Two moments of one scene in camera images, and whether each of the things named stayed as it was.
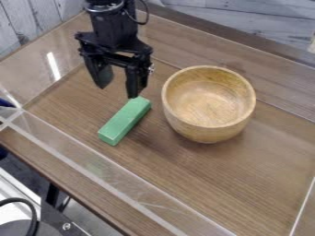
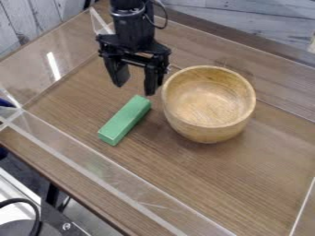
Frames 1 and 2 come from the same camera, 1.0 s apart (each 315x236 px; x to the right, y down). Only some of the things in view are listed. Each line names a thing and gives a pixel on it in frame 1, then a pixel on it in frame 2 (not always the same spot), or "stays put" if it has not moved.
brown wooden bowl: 208,101 stays put
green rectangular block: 133,112 stays put
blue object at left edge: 7,103 stays put
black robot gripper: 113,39 to 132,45
